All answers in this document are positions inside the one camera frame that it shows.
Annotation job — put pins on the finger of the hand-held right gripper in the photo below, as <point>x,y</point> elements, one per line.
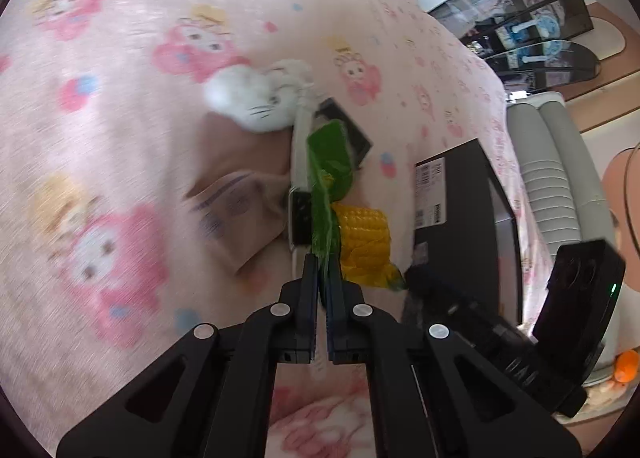
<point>450,298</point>

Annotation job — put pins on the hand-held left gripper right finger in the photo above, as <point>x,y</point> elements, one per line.
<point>336,318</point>

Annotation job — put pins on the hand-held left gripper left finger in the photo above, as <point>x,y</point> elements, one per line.
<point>307,298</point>

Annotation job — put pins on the black cardboard box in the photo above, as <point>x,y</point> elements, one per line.
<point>465,218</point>

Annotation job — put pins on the toy corn with green husk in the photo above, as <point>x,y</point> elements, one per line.
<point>362,233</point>

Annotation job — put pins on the beige printed sock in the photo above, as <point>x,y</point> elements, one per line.
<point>240,203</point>

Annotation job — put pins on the orange toy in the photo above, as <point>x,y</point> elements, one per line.
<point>627,367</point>

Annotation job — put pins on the black square case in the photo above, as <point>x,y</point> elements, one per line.
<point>357,138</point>

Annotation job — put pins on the white plush toy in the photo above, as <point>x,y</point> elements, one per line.
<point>250,93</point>

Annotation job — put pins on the arched black rimmed mirror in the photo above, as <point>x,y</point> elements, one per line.
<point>545,63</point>

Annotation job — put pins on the pink printed blanket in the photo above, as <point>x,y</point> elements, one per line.
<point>125,113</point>

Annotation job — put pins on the black glass cabinet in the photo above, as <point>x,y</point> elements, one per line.
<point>520,3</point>

